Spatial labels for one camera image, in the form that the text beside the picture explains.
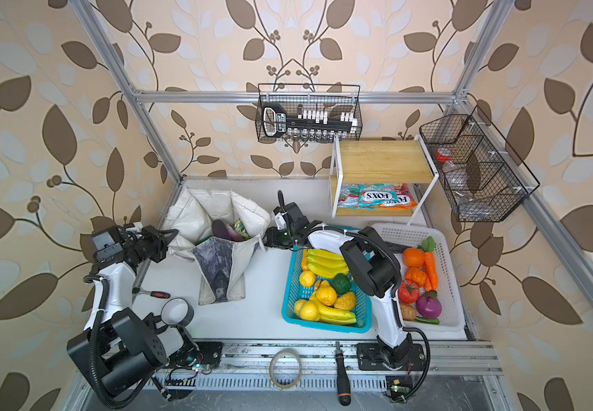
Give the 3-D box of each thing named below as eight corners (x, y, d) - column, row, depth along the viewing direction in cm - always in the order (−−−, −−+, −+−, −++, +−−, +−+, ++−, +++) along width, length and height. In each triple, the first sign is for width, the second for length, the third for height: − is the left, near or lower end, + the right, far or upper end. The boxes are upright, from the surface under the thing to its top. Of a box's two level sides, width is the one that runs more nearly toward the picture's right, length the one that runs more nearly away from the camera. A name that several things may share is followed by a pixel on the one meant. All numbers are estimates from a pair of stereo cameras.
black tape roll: (162, 326, 82) (156, 323, 78) (171, 302, 87) (165, 297, 83) (190, 326, 82) (185, 323, 78) (197, 302, 87) (192, 297, 83)
